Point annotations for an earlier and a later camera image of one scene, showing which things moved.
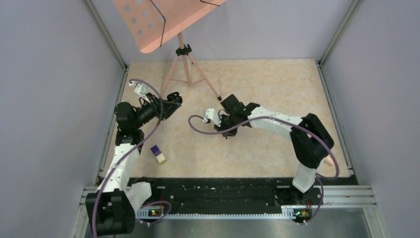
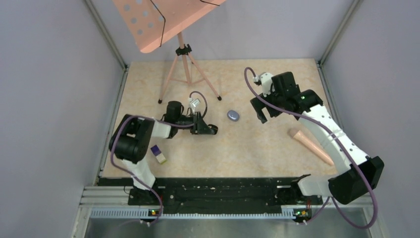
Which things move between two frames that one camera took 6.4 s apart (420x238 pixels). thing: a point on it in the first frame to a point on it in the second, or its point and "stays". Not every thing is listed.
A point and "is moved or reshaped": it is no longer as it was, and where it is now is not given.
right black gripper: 223,117 to 258,103
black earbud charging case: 175,97 is moved or reshaped
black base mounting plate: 232,195 stays
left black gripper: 168,108 to 200,127
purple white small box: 158,154 stays
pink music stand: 151,24 stays
